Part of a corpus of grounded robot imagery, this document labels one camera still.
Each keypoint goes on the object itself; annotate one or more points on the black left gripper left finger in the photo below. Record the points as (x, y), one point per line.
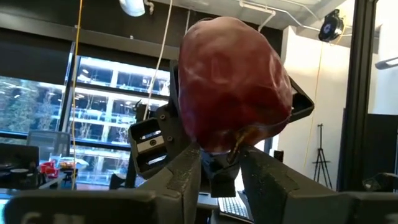
(183, 186)

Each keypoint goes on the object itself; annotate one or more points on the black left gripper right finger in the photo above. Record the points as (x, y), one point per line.
(273, 193)

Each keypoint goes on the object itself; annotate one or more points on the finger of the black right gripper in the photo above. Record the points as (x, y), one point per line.
(301, 104)
(174, 87)

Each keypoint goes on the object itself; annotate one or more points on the red apple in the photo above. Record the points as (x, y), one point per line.
(230, 87)

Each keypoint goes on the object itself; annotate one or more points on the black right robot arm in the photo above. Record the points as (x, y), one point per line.
(220, 177)

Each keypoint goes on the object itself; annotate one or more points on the silver laptop keyboard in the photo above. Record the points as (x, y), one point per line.
(234, 205)

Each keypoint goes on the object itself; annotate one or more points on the black tripod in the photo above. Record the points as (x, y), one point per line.
(320, 146)

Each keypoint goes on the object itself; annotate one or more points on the grey light fixture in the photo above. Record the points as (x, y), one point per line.
(388, 63)

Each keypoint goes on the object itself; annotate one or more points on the white ceiling pipe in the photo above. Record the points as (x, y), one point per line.
(255, 7)

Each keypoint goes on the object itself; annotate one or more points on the red container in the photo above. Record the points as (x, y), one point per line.
(49, 169)

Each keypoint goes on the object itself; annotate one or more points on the black monitor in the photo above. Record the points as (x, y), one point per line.
(18, 155)

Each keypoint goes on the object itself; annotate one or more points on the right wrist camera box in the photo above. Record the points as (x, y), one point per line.
(149, 146)

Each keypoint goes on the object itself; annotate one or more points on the black frame post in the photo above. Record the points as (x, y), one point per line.
(357, 93)

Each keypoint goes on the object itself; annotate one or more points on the white round duct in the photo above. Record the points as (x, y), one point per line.
(132, 7)

